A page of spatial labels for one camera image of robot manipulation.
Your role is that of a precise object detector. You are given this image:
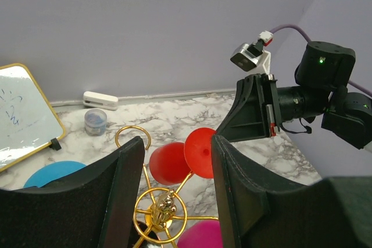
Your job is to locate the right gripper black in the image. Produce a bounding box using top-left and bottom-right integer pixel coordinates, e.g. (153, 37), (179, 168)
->
(216, 74), (283, 142)

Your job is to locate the white eraser box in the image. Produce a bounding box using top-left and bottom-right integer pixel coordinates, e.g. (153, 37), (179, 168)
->
(83, 91), (119, 111)

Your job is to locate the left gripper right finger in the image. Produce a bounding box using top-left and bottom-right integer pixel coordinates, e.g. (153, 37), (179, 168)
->
(212, 136), (371, 247)

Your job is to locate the blue wine glass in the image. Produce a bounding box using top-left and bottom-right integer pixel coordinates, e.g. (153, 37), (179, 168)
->
(23, 161), (86, 188)

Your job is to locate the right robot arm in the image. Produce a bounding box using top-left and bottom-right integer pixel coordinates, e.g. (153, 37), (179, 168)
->
(217, 40), (371, 149)

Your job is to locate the red wine glass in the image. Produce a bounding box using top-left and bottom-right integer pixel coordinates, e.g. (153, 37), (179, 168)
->
(149, 127), (216, 186)

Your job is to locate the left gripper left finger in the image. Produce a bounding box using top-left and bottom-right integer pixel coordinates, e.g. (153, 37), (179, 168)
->
(1, 136), (145, 247)

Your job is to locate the small whiteboard gold frame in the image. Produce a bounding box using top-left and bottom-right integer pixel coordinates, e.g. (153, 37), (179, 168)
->
(1, 63), (66, 171)

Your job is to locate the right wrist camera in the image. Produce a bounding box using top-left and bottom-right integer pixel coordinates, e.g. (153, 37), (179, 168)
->
(230, 31), (273, 75)

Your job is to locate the pink wine glass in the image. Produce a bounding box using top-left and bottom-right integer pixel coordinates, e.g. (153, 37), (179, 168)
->
(177, 220), (223, 248)

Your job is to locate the small clear plastic cup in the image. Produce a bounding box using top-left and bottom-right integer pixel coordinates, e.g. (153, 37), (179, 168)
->
(84, 109), (107, 136)

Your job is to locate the gold wire glass rack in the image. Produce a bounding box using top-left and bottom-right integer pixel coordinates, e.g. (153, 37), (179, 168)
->
(115, 125), (219, 248)

